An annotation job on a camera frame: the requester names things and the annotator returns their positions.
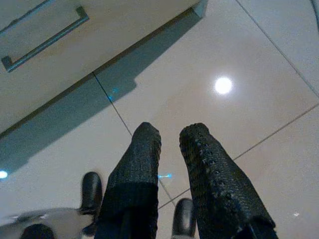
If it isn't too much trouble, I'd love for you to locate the black robot foot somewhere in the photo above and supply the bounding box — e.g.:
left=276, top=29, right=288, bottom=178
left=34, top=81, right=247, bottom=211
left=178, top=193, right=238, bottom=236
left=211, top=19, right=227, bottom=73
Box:
left=80, top=171, right=103, bottom=220
left=171, top=198, right=197, bottom=238

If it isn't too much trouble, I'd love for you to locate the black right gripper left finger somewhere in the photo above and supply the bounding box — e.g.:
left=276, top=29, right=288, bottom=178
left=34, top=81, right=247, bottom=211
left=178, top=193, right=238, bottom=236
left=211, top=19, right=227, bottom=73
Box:
left=94, top=121, right=162, bottom=239

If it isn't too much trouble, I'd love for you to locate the long silver bar handle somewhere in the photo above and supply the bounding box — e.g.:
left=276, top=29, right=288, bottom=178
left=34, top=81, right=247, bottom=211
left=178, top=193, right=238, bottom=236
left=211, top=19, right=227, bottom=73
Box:
left=0, top=6, right=89, bottom=73

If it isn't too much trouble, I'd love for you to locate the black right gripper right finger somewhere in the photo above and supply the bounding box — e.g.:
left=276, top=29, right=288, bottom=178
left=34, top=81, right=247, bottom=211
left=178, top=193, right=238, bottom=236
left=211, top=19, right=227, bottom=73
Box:
left=178, top=121, right=280, bottom=239

